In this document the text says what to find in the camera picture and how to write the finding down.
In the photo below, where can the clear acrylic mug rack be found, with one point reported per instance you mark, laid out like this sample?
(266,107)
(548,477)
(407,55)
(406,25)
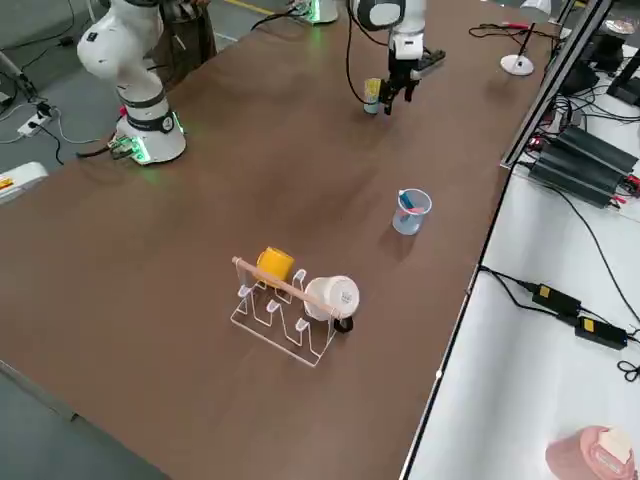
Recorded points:
(280,287)

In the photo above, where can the white desk lamp black stem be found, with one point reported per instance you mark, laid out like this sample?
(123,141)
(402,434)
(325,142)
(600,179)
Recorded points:
(517,65)

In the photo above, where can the blue marker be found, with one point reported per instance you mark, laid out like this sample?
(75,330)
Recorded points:
(407,200)

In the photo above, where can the yellow plastic cup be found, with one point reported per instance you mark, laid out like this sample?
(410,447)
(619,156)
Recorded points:
(372,90)

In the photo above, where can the pink round container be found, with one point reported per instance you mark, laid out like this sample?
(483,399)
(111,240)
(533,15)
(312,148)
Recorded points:
(590,452)

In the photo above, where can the small black round object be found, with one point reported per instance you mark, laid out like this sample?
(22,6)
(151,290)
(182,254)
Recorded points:
(345,326)

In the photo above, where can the black finned power supply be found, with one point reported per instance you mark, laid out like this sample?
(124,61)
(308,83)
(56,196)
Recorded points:
(575,177)
(600,150)

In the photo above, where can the black box red display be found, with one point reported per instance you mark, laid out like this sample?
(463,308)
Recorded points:
(536,144)

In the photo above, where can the blue plastic cup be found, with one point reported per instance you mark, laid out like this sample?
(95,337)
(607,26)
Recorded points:
(370,110)

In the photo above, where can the white box red yellow label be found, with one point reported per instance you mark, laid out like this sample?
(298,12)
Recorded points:
(20,182)

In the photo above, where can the person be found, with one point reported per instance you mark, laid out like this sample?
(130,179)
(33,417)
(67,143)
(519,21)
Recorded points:
(190,45)

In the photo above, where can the yellow mug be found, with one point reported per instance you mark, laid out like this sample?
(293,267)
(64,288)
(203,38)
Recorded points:
(275,265)

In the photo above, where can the clear measuring beaker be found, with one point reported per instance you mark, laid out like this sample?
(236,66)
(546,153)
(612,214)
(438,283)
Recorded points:
(411,220)

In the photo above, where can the aluminium frame post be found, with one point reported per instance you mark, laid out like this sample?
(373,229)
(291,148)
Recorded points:
(550,85)

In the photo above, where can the black monitor stand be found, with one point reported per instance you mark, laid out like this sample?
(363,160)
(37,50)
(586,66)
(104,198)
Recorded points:
(625,85)

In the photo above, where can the black power adapter yellow label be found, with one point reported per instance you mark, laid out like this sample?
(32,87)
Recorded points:
(600,332)
(556,299)

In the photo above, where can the pink red pen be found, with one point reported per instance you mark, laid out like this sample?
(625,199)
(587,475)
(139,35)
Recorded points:
(415,210)

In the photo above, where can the white power strip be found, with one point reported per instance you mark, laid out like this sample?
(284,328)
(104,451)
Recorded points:
(36,124)

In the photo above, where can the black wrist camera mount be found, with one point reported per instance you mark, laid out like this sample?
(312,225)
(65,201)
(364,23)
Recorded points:
(432,57)

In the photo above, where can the white mug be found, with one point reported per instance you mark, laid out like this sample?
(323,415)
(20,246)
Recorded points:
(332,297)

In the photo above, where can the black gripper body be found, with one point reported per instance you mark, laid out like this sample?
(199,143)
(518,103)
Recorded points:
(403,71)

